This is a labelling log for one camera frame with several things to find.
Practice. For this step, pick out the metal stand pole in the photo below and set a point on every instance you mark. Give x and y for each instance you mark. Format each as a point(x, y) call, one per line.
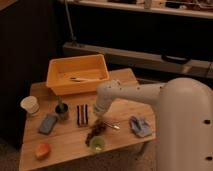
point(72, 36)

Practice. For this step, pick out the blue sponge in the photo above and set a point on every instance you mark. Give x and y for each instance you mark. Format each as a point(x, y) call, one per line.
point(47, 124)

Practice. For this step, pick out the white plastic cup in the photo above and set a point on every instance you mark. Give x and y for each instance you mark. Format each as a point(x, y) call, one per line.
point(30, 105)

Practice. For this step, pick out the orange plastic bin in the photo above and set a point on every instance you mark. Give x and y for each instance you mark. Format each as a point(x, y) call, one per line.
point(88, 66)

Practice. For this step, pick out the green small cup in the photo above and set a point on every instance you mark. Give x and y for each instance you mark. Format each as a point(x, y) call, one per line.
point(97, 144)

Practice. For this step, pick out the blue crumpled cloth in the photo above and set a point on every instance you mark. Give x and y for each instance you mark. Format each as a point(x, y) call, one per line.
point(139, 126)

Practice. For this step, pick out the grey low shelf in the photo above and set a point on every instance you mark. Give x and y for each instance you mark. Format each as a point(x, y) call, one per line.
point(141, 60)

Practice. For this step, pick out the bunch of dark grapes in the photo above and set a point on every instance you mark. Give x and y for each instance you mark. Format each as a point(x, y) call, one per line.
point(97, 129)

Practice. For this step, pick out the wooden table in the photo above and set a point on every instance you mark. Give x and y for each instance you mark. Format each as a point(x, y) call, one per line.
point(67, 140)

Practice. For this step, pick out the dark striped bar object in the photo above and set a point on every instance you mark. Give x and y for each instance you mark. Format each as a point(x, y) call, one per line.
point(82, 115)

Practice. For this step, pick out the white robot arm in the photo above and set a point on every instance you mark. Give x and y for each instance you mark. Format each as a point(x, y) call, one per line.
point(184, 119)

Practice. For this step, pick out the utensil inside bin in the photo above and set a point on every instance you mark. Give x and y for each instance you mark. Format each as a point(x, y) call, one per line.
point(77, 79)

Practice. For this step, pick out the orange round object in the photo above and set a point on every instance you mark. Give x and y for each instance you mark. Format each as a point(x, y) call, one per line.
point(42, 150)

